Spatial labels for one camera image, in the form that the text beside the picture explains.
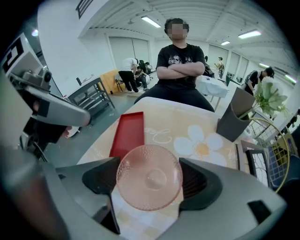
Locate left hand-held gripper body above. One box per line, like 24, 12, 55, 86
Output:
2, 32, 68, 160

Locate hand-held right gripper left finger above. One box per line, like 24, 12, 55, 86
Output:
43, 157, 122, 240

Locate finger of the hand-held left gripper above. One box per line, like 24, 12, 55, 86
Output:
25, 86, 92, 128

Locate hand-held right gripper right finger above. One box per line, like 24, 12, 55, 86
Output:
159, 157, 288, 240

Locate red rectangular tray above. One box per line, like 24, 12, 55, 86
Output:
109, 111, 145, 163

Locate pink glass cup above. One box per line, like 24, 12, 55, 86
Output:
116, 143, 184, 211

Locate black metal shelf rack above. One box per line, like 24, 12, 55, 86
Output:
67, 76, 116, 119

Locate framed tablet on books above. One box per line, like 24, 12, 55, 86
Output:
235, 140, 267, 175

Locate yellow wooden platform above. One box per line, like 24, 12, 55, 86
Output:
100, 68, 123, 95

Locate blue chair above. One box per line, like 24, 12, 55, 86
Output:
270, 137, 300, 189

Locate dark brown paper box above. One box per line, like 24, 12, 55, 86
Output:
216, 87, 256, 143

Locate beige checked flower tablecloth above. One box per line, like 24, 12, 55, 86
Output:
76, 97, 249, 240

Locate white artificial flowers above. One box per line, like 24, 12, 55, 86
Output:
238, 76, 289, 120

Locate white cloth table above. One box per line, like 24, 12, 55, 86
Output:
195, 75, 230, 104

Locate ceiling light panel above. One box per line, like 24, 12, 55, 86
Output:
140, 15, 162, 29
238, 29, 262, 39

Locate black picture frame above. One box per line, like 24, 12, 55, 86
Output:
245, 149, 270, 187

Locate round yellow-rimmed wire table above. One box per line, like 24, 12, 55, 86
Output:
247, 116, 292, 194

